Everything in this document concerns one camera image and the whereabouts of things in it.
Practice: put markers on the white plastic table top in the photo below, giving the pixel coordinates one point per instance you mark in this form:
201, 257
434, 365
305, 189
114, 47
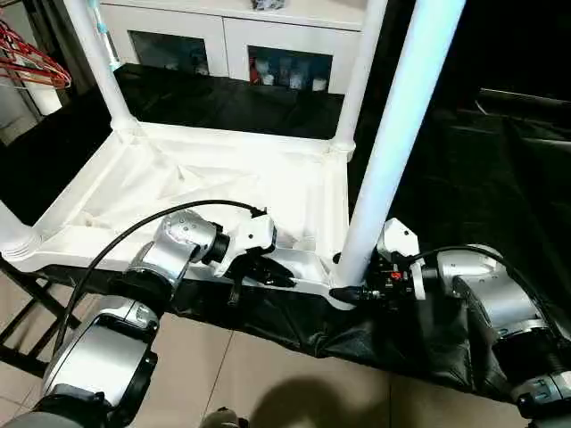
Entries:
201, 156

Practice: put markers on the white plastic table leg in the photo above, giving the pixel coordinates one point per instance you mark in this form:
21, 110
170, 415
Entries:
392, 111
98, 67
11, 227
357, 89

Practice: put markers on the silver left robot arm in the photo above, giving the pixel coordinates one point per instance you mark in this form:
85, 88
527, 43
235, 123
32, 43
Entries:
178, 232

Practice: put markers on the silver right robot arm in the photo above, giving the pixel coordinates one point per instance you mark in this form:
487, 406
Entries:
490, 285

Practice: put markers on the black glossy mat cloth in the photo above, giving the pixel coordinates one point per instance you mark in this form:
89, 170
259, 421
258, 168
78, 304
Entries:
490, 178

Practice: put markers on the white jar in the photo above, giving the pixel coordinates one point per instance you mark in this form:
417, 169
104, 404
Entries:
319, 84

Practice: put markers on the red bottle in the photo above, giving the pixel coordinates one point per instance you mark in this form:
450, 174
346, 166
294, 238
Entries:
257, 71

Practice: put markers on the black monitor bar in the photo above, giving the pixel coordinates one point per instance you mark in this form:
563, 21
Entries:
526, 98

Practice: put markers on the white glass door cabinet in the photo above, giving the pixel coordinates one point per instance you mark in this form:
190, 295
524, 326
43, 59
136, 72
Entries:
223, 27

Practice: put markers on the dark patterned bundle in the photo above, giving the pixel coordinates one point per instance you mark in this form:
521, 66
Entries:
267, 3

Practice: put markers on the white plastic container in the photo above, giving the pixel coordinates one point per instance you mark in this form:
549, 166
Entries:
47, 100

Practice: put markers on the blue white patterned panel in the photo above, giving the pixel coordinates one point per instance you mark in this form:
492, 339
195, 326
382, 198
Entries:
105, 35

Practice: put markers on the grey curtain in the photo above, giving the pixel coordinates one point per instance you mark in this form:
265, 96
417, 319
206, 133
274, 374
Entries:
67, 35

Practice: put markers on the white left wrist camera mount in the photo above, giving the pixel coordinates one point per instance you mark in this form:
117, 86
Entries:
254, 232

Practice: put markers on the black folding table frame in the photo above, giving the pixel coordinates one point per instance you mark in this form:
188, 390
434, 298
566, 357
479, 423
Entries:
44, 303

